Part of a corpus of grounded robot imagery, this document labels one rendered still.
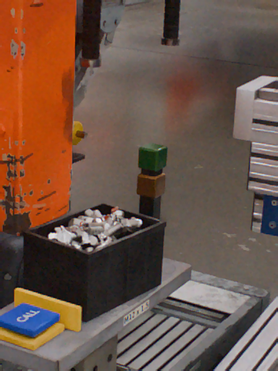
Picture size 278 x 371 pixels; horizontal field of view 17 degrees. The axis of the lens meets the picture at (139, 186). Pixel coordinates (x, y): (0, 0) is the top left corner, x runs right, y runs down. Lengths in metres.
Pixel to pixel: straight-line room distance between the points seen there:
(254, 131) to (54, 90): 0.35
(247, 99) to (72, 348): 0.53
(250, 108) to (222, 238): 1.50
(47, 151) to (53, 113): 0.07
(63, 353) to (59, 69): 0.50
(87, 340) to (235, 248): 1.63
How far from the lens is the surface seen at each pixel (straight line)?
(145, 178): 1.64
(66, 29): 1.60
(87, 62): 1.84
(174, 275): 1.64
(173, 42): 2.13
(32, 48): 1.52
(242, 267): 2.86
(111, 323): 1.46
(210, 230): 3.13
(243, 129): 1.62
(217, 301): 2.44
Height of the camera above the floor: 1.10
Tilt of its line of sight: 18 degrees down
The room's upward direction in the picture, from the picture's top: 3 degrees clockwise
